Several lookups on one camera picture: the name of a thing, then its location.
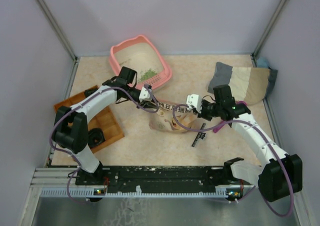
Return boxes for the beige cat litter bag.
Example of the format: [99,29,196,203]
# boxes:
[148,101,208,135]

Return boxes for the purple plastic scoop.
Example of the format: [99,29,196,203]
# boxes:
[212,100,247,133]

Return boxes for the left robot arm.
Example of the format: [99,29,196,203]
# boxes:
[49,66,160,185]

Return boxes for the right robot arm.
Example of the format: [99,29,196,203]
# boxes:
[187,85,303,202]

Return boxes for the green litter pellets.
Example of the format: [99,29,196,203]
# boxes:
[138,68,158,83]

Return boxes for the pink litter box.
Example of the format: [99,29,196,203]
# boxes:
[108,34,173,90]

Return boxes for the grey beige folded cloth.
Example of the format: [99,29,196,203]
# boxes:
[207,62,278,105]

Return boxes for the orange compartment tray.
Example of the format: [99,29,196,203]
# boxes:
[53,85,125,153]

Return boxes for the black part front tray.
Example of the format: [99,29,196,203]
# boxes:
[88,127,106,149]

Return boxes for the blue cloth in corner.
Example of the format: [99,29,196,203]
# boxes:
[256,57,270,69]

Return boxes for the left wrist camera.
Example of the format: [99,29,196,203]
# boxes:
[139,84,153,102]

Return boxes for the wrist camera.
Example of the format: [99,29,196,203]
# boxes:
[186,94,202,115]
[139,84,153,102]

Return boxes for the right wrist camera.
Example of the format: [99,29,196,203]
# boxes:
[186,94,202,115]

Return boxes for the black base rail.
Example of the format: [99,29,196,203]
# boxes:
[75,166,247,194]

